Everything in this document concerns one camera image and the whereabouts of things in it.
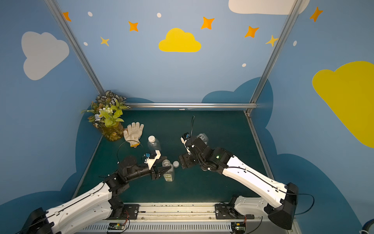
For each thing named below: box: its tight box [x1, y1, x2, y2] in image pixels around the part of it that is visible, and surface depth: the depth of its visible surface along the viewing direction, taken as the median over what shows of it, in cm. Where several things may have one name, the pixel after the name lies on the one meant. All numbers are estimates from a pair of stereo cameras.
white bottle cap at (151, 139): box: [148, 135, 156, 143], surface depth 87 cm
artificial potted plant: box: [80, 90, 131, 142], surface depth 95 cm
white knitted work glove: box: [123, 121, 145, 148], surface depth 107 cm
